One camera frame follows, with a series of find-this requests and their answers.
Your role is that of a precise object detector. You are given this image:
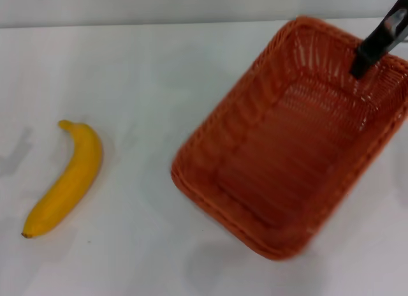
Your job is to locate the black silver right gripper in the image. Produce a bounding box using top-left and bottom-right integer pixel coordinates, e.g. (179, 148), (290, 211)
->
(350, 0), (408, 80)

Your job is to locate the orange woven plastic basket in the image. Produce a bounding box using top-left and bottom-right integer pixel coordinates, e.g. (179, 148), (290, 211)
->
(170, 16), (408, 262)

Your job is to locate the yellow banana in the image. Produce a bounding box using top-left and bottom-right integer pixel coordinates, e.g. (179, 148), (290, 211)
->
(21, 119), (103, 239)

